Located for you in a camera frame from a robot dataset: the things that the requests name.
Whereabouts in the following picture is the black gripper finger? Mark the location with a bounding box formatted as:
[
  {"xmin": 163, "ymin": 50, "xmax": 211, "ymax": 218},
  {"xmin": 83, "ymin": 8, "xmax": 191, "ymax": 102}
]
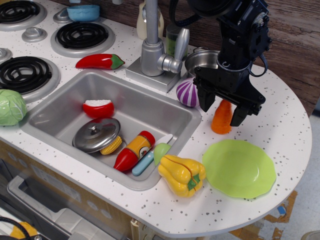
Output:
[
  {"xmin": 230, "ymin": 103, "xmax": 262, "ymax": 127},
  {"xmin": 197, "ymin": 86, "xmax": 216, "ymax": 112}
]

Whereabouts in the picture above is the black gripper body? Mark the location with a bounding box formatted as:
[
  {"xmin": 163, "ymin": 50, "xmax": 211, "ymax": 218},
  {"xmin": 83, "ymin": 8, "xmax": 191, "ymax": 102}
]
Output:
[{"xmin": 193, "ymin": 61, "xmax": 266, "ymax": 106}]

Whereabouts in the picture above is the orange toy carrot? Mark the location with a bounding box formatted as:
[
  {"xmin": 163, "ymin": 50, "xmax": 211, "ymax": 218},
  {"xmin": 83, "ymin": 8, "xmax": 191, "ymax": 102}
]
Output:
[{"xmin": 211, "ymin": 99, "xmax": 233, "ymax": 135}]

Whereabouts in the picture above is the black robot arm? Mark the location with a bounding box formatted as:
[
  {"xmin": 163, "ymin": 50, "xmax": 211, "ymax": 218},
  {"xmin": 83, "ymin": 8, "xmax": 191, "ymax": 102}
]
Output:
[{"xmin": 169, "ymin": 0, "xmax": 272, "ymax": 127}]

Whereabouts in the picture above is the light green plate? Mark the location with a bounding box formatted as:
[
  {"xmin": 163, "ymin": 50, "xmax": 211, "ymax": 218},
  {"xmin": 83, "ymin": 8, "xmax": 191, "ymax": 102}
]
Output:
[{"xmin": 202, "ymin": 139, "xmax": 277, "ymax": 199}]

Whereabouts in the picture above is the purple striped toy onion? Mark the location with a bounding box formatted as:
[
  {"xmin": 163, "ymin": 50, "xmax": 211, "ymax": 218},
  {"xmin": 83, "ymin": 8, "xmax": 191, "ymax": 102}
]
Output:
[{"xmin": 176, "ymin": 77, "xmax": 200, "ymax": 108}]

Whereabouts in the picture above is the stainless steel pot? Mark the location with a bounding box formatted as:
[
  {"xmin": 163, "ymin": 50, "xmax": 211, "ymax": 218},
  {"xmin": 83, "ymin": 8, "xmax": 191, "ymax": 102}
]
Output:
[{"xmin": 184, "ymin": 47, "xmax": 219, "ymax": 78}]

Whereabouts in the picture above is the silver toy faucet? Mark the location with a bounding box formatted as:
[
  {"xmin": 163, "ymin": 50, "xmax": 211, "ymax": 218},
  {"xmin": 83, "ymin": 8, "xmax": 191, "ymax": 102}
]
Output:
[{"xmin": 125, "ymin": 0, "xmax": 190, "ymax": 93}]

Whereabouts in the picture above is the green toy lime half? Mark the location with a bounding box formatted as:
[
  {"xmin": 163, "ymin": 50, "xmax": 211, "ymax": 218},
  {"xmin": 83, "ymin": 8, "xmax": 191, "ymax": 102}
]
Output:
[{"xmin": 153, "ymin": 143, "xmax": 171, "ymax": 166}]

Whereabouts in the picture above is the green spice jar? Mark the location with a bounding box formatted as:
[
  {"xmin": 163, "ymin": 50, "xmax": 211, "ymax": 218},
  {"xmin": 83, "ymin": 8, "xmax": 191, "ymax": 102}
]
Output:
[{"xmin": 166, "ymin": 23, "xmax": 190, "ymax": 61}]

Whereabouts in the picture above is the yellow toy bell pepper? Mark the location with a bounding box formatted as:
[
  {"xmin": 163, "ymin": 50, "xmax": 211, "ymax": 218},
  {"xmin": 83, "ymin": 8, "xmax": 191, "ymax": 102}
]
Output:
[{"xmin": 158, "ymin": 154, "xmax": 206, "ymax": 198}]

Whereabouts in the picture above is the red orange toy bottle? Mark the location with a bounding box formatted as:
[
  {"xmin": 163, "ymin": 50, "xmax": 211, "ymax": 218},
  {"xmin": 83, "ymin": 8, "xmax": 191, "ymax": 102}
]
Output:
[{"xmin": 113, "ymin": 130, "xmax": 156, "ymax": 172}]

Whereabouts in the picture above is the metal sink basin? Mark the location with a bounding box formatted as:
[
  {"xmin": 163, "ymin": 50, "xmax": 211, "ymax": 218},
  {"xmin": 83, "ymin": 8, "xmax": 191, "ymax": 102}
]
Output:
[{"xmin": 20, "ymin": 70, "xmax": 202, "ymax": 191}]

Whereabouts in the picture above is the yellow toy corn cob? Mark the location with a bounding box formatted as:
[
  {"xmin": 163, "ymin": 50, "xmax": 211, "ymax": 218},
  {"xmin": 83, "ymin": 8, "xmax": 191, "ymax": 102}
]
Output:
[{"xmin": 99, "ymin": 136, "xmax": 123, "ymax": 155}]

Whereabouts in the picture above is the cream toy bottle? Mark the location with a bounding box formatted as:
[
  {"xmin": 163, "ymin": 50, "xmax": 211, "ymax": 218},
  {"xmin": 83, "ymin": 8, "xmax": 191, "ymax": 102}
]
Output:
[{"xmin": 136, "ymin": 0, "xmax": 165, "ymax": 40}]

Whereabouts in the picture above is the red toy chili pepper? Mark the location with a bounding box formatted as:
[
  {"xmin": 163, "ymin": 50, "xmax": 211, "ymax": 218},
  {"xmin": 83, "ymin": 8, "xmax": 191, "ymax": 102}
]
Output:
[{"xmin": 75, "ymin": 53, "xmax": 125, "ymax": 70}]

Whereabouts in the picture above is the red toy apple slice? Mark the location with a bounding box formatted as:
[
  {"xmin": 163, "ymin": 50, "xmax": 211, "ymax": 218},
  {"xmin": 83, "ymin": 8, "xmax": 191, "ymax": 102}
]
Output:
[{"xmin": 82, "ymin": 99, "xmax": 115, "ymax": 119}]

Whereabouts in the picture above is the metal pot lid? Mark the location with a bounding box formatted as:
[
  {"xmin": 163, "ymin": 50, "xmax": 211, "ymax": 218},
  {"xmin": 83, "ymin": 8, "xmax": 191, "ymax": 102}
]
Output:
[{"xmin": 72, "ymin": 117, "xmax": 121, "ymax": 153}]

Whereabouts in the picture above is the rear right stove burner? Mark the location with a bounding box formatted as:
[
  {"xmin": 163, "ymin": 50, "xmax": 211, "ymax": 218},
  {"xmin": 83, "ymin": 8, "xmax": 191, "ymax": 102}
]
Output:
[{"xmin": 50, "ymin": 22, "xmax": 116, "ymax": 58}]

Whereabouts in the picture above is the stove burner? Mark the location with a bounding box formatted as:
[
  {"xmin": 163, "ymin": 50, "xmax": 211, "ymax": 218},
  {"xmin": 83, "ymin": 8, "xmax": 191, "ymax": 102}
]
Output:
[
  {"xmin": 0, "ymin": 56, "xmax": 61, "ymax": 104},
  {"xmin": 50, "ymin": 22, "xmax": 116, "ymax": 58},
  {"xmin": 0, "ymin": 0, "xmax": 47, "ymax": 32}
]

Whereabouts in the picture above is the blue plastic bowl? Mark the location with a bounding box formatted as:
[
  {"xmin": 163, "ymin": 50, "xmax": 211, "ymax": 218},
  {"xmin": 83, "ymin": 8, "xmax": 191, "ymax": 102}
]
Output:
[{"xmin": 67, "ymin": 5, "xmax": 100, "ymax": 22}]

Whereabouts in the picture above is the silver stove knob rear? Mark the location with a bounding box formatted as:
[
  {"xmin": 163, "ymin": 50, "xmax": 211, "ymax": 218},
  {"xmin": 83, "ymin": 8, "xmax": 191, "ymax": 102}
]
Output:
[{"xmin": 53, "ymin": 7, "xmax": 73, "ymax": 24}]

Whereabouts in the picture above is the silver stove knob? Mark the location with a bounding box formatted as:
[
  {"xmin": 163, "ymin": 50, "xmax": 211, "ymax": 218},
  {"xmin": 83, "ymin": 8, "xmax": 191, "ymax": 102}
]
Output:
[
  {"xmin": 0, "ymin": 48, "xmax": 13, "ymax": 64},
  {"xmin": 21, "ymin": 27, "xmax": 48, "ymax": 43},
  {"xmin": 53, "ymin": 7, "xmax": 73, "ymax": 24}
]

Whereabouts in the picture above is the front left stove burner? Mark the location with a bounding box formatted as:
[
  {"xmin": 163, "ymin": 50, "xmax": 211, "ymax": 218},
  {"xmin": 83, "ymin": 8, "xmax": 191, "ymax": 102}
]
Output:
[{"xmin": 0, "ymin": 56, "xmax": 61, "ymax": 104}]

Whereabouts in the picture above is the green toy cabbage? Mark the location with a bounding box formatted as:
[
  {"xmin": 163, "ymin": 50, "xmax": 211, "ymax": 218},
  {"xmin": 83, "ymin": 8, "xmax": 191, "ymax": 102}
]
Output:
[{"xmin": 0, "ymin": 89, "xmax": 27, "ymax": 126}]

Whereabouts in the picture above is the silver stove knob left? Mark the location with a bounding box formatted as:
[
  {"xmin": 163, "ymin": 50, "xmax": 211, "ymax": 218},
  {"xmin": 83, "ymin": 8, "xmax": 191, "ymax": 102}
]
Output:
[{"xmin": 0, "ymin": 48, "xmax": 13, "ymax": 64}]

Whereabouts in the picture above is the rear left stove burner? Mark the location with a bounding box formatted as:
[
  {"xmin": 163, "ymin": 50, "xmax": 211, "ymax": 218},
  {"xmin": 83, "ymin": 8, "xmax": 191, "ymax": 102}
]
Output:
[{"xmin": 0, "ymin": 0, "xmax": 47, "ymax": 32}]

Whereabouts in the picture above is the yellow toy in corner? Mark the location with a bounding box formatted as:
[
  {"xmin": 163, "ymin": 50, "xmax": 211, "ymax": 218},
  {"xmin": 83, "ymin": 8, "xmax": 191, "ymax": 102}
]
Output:
[{"xmin": 9, "ymin": 221, "xmax": 38, "ymax": 240}]

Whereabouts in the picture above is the blue handled toy knife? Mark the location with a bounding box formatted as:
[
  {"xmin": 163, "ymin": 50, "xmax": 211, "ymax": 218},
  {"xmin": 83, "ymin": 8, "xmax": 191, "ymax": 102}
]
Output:
[{"xmin": 131, "ymin": 133, "xmax": 173, "ymax": 176}]

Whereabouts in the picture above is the oven door handle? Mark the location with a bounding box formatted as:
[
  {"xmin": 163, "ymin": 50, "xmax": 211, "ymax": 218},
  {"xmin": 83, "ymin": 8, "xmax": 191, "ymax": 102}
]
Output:
[{"xmin": 6, "ymin": 174, "xmax": 76, "ymax": 237}]

